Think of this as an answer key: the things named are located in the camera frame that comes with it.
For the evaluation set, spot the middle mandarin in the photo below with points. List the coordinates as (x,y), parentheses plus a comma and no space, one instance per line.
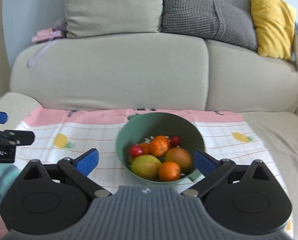
(145,147)

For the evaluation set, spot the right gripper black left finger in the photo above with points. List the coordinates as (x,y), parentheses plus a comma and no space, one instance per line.
(47,198)

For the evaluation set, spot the green plastic colander bowl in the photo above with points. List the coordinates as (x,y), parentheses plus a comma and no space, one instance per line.
(144,127)

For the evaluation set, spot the mandarin by sofa back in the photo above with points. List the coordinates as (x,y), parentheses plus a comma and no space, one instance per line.
(159,146)

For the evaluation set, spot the pink lilac folded cloth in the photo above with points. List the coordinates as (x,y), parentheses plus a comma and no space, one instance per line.
(48,37)

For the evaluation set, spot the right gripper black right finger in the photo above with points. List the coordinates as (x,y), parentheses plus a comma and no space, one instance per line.
(234,199)

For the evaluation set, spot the beige sofa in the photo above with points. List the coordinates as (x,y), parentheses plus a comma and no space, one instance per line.
(174,72)

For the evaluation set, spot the red yellow apple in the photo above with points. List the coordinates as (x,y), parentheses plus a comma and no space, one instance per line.
(181,157)

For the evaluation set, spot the mandarin near restaurant text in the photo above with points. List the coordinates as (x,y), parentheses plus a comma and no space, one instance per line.
(169,171)

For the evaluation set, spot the yellow cushion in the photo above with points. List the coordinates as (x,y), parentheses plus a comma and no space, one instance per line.
(274,22)

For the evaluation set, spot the green yellow pear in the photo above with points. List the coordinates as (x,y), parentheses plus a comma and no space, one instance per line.
(146,167)

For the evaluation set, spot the light green cushion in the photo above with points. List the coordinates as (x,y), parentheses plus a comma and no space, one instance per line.
(88,18)

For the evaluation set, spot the houndstooth cushion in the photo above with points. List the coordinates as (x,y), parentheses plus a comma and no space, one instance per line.
(209,20)

